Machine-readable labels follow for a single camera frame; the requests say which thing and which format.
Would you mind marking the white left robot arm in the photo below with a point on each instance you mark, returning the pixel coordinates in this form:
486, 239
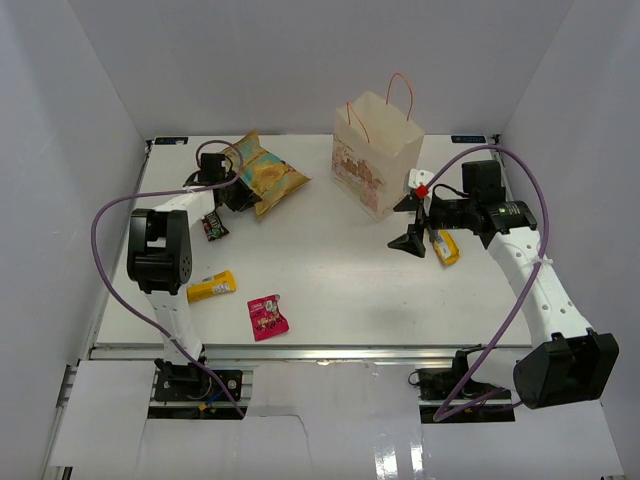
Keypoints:
159, 256

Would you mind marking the brown potato chips bag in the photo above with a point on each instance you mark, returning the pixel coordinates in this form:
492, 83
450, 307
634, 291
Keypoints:
266, 174

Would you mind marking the brown m&m's candy pack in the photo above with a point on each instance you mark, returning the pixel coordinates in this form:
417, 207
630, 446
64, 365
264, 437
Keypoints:
213, 226

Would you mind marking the cream paper gift bag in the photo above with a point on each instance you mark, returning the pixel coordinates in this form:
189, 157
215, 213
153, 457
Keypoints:
375, 145

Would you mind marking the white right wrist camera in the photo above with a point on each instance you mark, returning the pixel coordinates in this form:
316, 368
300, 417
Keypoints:
419, 180

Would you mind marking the yellow snack bar left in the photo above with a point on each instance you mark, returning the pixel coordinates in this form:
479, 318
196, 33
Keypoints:
218, 284

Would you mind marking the red candy pouch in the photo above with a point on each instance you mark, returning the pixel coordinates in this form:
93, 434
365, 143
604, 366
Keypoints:
266, 319

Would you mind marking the yellow snack bar right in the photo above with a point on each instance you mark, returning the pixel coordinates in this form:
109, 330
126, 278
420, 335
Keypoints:
445, 247

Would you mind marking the yellow snack bar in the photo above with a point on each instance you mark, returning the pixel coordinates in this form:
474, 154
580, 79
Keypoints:
445, 247
218, 284

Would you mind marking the aluminium front rail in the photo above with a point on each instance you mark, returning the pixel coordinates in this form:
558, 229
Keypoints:
259, 353

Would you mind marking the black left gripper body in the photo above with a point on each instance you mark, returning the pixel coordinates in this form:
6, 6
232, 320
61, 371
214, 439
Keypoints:
237, 195

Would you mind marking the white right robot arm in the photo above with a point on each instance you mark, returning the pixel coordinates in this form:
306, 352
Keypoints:
569, 361

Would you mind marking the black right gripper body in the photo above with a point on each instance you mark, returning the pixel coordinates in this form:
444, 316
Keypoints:
450, 213

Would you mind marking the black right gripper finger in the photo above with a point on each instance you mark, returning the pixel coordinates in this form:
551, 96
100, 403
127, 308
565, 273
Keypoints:
410, 203
412, 241

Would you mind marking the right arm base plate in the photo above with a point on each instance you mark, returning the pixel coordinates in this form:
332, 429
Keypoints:
490, 404

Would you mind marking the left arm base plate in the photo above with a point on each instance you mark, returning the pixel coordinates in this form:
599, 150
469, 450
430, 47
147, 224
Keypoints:
176, 384

